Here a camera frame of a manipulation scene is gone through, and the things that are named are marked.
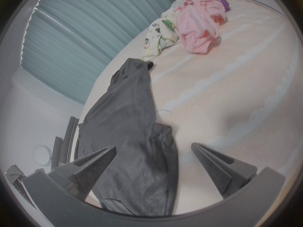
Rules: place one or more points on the white printed pyjama garment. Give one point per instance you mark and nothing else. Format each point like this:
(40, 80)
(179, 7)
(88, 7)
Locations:
(153, 39)

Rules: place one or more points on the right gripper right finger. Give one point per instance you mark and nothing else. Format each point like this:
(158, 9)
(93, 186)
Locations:
(220, 167)

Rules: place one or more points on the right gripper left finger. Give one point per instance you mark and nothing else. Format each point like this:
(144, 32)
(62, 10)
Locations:
(94, 167)

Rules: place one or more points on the purple garment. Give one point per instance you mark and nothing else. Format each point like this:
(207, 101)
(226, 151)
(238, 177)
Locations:
(225, 5)

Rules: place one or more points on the pink garment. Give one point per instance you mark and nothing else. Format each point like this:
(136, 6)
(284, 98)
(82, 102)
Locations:
(196, 27)

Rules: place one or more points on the black T-shirt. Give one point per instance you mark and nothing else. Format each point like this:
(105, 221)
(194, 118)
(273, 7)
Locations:
(127, 126)

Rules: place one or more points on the blue-green curtain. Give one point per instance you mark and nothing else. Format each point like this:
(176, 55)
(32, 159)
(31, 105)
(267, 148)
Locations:
(106, 13)
(59, 63)

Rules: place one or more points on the round white lamp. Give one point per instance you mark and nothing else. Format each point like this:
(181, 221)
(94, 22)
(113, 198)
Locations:
(42, 155)

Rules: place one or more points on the bed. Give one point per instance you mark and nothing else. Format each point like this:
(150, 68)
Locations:
(224, 79)

